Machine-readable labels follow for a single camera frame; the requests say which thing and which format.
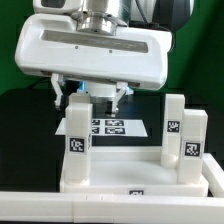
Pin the white side fence rail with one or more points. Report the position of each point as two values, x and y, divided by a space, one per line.
214 174

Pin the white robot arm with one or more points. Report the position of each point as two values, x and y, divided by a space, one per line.
103 17

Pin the white desk top tray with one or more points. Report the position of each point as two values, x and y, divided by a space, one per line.
132 170

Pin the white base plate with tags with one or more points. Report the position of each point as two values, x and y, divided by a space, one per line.
118 127

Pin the white front fence rail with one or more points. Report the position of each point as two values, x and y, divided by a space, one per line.
112 209

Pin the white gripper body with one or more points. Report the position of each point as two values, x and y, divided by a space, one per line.
52 44

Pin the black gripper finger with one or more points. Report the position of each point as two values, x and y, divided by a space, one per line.
121 88
58 82

